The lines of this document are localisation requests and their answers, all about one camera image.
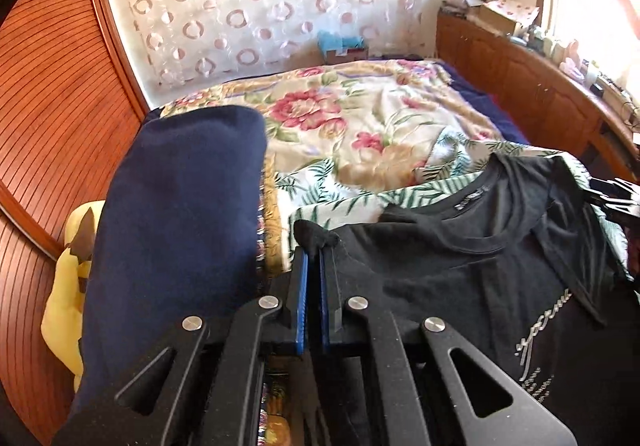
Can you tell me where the black t-shirt with print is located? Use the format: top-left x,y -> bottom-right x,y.
294,154 -> 639,445

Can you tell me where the cardboard box with pink dots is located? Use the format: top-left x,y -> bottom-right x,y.
478,0 -> 539,36

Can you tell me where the blue item on box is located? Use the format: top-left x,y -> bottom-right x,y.
317,30 -> 367,57

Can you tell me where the navy blue bed sheet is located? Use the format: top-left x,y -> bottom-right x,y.
439,62 -> 529,145

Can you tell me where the yellow plush toy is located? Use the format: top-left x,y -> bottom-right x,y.
40,200 -> 105,392

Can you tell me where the folded navy blue garment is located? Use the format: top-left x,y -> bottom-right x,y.
72,105 -> 267,411

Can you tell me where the wooden sideboard cabinet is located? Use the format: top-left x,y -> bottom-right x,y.
436,12 -> 639,183

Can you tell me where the floral bed blanket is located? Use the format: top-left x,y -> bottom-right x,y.
160,59 -> 503,276

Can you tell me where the palm leaf patterned towel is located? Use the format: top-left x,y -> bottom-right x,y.
277,130 -> 591,258

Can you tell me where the wooden wardrobe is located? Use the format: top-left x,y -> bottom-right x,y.
1,0 -> 148,445

